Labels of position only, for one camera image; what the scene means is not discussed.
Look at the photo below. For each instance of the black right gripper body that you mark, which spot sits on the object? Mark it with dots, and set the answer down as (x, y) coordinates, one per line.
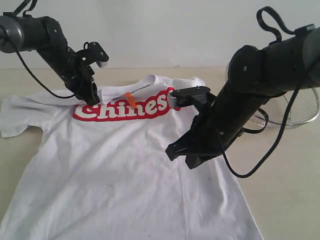
(215, 129)

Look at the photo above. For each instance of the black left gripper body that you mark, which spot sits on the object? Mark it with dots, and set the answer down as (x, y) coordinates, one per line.
(73, 72)

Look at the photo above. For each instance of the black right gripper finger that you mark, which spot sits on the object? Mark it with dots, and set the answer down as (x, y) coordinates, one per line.
(184, 146)
(194, 160)

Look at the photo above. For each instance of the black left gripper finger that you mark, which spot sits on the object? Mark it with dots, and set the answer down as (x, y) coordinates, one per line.
(90, 94)

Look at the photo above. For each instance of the white t-shirt red print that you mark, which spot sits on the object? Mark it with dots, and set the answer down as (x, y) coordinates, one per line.
(101, 172)

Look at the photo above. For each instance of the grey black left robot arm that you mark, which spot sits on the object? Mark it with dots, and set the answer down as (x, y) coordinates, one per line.
(45, 36)

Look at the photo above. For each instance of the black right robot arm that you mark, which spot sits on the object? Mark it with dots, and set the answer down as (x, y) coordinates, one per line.
(254, 77)

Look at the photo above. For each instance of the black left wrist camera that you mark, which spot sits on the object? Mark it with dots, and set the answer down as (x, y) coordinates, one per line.
(92, 52)

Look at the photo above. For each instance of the metal wire mesh basket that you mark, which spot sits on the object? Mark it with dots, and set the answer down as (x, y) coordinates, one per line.
(305, 109)

